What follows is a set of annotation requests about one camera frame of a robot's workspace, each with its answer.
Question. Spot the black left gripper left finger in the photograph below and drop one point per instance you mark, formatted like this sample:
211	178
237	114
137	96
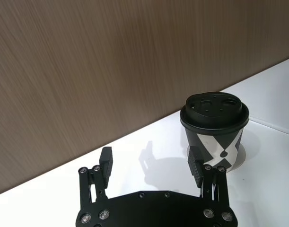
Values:
107	165

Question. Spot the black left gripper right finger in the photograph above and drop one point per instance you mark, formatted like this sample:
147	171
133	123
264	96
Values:
196	165

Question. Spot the black white patterned paper cup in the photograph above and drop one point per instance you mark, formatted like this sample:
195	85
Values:
205	139

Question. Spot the black plastic cup lid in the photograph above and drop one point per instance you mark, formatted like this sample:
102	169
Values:
214	111

